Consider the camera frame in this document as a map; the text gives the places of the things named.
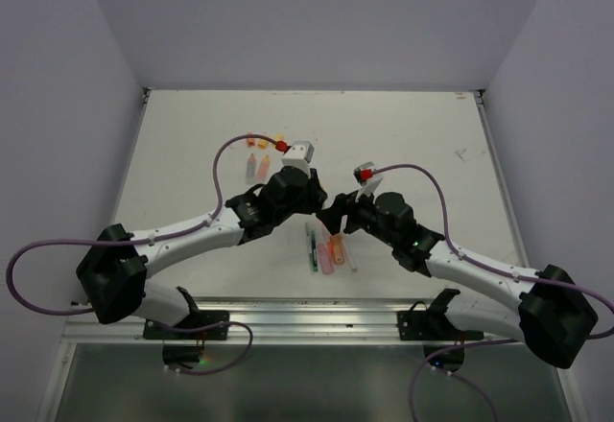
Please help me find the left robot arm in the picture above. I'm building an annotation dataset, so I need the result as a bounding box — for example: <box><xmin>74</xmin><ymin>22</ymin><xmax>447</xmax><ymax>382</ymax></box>
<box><xmin>76</xmin><ymin>166</ymin><xmax>327</xmax><ymax>339</ymax></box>

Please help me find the orange clear highlighter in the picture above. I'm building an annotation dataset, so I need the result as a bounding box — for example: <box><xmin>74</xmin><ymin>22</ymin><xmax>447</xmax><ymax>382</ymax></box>
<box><xmin>328</xmin><ymin>234</ymin><xmax>345</xmax><ymax>266</ymax></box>

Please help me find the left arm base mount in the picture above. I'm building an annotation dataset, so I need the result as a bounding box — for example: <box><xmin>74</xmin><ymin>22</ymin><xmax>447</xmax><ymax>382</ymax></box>
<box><xmin>143</xmin><ymin>289</ymin><xmax>243</xmax><ymax>377</ymax></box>

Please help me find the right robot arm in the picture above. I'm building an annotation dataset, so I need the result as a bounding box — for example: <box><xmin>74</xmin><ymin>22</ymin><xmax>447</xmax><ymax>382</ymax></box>
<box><xmin>317</xmin><ymin>192</ymin><xmax>598</xmax><ymax>369</ymax></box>

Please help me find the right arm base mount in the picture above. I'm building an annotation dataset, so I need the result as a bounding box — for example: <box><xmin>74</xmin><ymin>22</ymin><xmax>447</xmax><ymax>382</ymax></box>
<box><xmin>396</xmin><ymin>288</ymin><xmax>484</xmax><ymax>373</ymax></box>

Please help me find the pink highlighter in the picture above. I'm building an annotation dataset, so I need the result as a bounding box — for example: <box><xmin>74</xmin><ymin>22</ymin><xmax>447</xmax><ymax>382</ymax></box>
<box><xmin>317</xmin><ymin>225</ymin><xmax>334</xmax><ymax>275</ymax></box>

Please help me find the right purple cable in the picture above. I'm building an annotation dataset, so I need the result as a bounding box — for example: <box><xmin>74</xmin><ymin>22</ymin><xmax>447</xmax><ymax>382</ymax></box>
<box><xmin>371</xmin><ymin>162</ymin><xmax>614</xmax><ymax>340</ymax></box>

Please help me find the white pen with tan cap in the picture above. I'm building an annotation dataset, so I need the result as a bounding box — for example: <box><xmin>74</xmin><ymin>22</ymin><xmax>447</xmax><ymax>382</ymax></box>
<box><xmin>342</xmin><ymin>244</ymin><xmax>358</xmax><ymax>272</ymax></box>

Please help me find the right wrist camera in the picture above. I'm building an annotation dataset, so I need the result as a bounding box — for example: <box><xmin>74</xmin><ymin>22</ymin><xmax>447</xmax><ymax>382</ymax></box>
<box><xmin>353</xmin><ymin>162</ymin><xmax>383</xmax><ymax>201</ymax></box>

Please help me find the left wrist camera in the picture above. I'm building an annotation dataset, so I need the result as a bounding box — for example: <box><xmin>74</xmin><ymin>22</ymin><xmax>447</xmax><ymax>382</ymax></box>
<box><xmin>281</xmin><ymin>141</ymin><xmax>315</xmax><ymax>175</ymax></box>

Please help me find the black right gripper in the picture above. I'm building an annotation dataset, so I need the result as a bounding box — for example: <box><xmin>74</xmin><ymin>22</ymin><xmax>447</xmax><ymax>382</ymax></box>
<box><xmin>317</xmin><ymin>182</ymin><xmax>398</xmax><ymax>247</ymax></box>

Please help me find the green clear pen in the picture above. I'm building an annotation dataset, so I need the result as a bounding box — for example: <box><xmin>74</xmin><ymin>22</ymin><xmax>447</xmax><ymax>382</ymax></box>
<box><xmin>305</xmin><ymin>222</ymin><xmax>319</xmax><ymax>273</ymax></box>

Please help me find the orange highlighter marker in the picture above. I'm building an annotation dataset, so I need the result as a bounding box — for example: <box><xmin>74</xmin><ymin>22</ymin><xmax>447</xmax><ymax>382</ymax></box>
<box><xmin>255</xmin><ymin>155</ymin><xmax>271</xmax><ymax>183</ymax></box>

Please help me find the white marker with peach tip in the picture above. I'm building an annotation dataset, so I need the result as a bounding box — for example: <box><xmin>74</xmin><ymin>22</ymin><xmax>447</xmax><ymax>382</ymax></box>
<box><xmin>245</xmin><ymin>153</ymin><xmax>257</xmax><ymax>185</ymax></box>

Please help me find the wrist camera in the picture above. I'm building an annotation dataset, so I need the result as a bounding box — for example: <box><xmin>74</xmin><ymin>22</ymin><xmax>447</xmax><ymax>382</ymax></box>
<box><xmin>353</xmin><ymin>162</ymin><xmax>383</xmax><ymax>201</ymax></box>
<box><xmin>281</xmin><ymin>141</ymin><xmax>315</xmax><ymax>175</ymax></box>

